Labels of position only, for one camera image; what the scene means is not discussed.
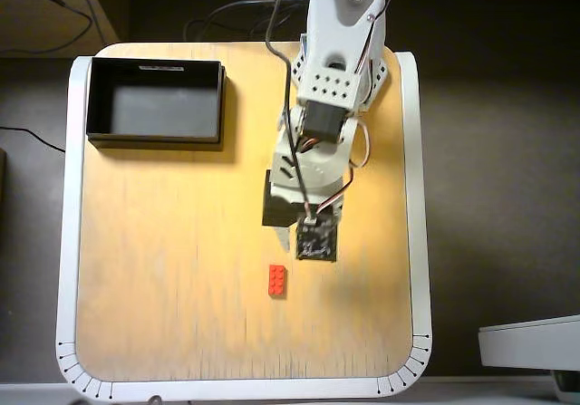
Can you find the tan wooden shelf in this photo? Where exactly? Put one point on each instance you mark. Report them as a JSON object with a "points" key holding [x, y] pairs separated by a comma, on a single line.
{"points": [[27, 20]]}

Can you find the black open bin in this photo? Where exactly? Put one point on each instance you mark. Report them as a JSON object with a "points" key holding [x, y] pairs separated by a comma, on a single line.
{"points": [[158, 110]]}

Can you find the red lego block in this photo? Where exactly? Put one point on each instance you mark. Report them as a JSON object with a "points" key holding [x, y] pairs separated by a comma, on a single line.
{"points": [[277, 281]]}

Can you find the white rounded device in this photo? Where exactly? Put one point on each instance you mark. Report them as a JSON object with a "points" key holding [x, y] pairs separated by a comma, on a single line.
{"points": [[530, 346]]}

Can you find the black wrist camera board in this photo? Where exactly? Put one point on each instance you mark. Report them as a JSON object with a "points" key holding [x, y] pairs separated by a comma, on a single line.
{"points": [[317, 242]]}

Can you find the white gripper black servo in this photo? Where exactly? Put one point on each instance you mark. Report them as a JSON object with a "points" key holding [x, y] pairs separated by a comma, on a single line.
{"points": [[284, 238]]}

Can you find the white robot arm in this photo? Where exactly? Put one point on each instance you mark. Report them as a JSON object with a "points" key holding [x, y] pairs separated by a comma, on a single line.
{"points": [[335, 24]]}

